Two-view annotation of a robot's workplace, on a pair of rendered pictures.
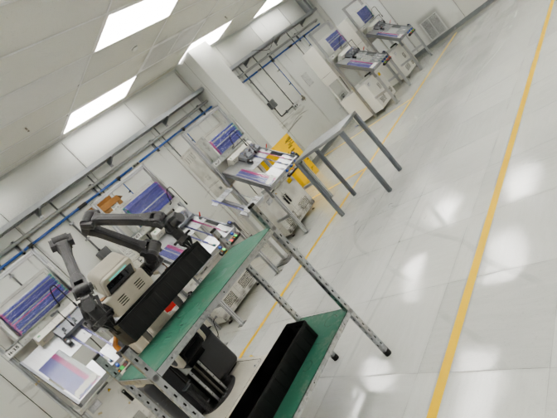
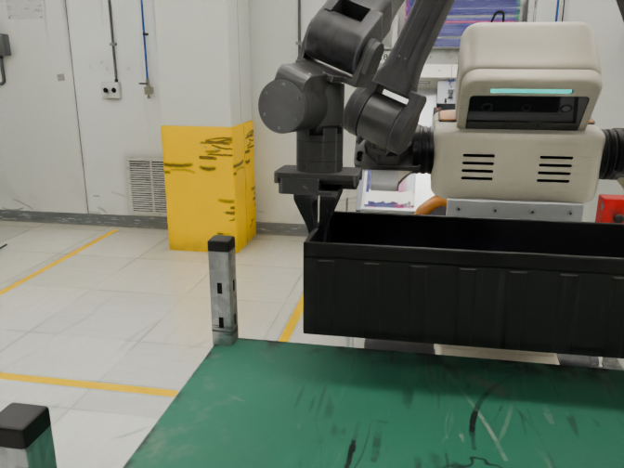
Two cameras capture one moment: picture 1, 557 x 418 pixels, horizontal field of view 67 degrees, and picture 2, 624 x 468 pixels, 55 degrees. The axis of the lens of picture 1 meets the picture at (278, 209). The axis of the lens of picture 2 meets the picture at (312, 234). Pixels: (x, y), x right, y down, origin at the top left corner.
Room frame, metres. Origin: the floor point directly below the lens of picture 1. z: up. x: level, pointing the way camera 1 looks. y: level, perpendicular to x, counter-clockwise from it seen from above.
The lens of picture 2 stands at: (1.44, 0.37, 1.33)
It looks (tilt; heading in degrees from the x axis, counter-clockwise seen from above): 16 degrees down; 50
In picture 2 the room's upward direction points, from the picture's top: straight up
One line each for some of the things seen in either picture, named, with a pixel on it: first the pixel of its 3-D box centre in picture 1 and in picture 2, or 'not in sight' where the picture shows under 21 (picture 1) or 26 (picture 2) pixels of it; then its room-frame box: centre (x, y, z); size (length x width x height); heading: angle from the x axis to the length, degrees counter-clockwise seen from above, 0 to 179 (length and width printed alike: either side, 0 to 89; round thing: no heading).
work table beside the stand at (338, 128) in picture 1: (347, 165); not in sight; (4.42, -0.86, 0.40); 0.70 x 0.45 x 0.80; 44
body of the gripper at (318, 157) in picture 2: (99, 313); (319, 154); (1.92, 0.92, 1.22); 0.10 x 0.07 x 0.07; 130
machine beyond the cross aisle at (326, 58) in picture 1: (347, 71); not in sight; (8.00, -2.70, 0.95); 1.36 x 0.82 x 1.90; 40
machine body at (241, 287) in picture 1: (215, 287); not in sight; (4.80, 1.15, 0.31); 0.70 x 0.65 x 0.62; 130
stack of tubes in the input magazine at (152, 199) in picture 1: (147, 204); not in sight; (4.75, 1.03, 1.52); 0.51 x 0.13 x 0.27; 130
